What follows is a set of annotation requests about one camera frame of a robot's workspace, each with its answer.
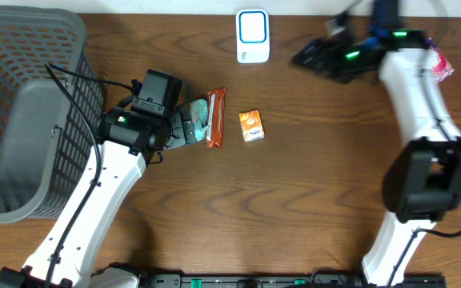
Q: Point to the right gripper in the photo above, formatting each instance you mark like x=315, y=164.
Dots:
x=325, y=50

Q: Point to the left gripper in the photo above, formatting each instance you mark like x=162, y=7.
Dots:
x=181, y=130

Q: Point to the teal snack packet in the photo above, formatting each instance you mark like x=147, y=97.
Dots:
x=199, y=114

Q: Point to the orange snack bar wrapper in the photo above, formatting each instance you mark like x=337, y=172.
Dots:
x=215, y=121

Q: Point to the small orange tissue pack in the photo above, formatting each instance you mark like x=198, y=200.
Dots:
x=251, y=125

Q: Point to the purple white snack package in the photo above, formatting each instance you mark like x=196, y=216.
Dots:
x=440, y=66

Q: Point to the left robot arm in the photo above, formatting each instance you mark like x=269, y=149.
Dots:
x=127, y=142

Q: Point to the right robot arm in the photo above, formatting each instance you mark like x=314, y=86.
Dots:
x=424, y=181

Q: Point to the white barcode scanner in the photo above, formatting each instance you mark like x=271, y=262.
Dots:
x=252, y=36

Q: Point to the grey plastic shopping basket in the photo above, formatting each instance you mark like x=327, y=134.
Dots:
x=48, y=100

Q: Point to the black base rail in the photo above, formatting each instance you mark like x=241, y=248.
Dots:
x=294, y=281

